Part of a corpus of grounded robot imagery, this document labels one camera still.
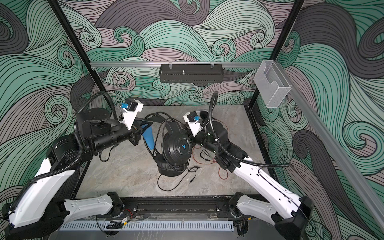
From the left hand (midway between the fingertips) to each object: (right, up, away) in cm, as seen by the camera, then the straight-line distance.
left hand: (151, 120), depth 54 cm
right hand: (+10, -3, +9) cm, 14 cm away
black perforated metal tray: (+16, +31, +42) cm, 54 cm away
